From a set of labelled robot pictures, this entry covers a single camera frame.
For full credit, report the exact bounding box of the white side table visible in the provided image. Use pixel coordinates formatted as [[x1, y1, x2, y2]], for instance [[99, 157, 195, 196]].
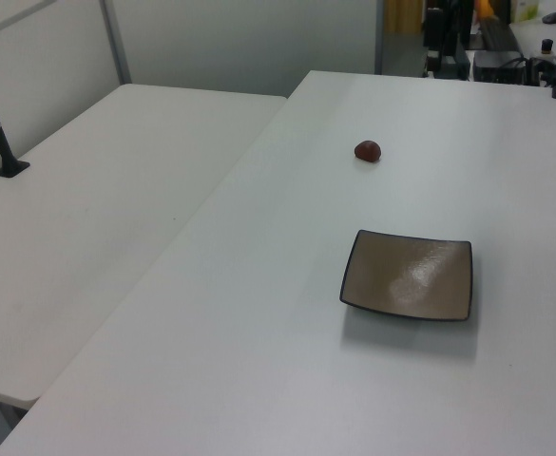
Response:
[[0, 83, 289, 411]]

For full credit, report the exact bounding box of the yellow wooden cabinet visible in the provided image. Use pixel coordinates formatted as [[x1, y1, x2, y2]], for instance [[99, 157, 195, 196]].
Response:
[[383, 0, 424, 34]]

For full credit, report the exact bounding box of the black equipment box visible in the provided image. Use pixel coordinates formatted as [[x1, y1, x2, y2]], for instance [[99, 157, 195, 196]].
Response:
[[472, 48, 529, 85]]

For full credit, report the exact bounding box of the black monitor stand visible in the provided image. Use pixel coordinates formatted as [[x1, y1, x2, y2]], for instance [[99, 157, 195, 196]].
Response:
[[422, 6, 471, 72]]

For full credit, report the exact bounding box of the square brown ceramic plate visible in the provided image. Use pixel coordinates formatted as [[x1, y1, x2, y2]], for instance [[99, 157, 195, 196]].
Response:
[[338, 229, 473, 323]]

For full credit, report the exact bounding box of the green and white box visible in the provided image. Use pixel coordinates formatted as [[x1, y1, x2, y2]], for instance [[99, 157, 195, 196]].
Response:
[[510, 0, 541, 24]]

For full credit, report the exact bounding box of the grey metal partition post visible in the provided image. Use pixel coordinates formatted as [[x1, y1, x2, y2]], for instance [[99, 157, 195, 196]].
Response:
[[100, 0, 132, 86]]

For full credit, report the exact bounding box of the small round red-brown food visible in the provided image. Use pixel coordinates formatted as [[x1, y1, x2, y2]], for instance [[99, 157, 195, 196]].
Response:
[[354, 140, 383, 163]]

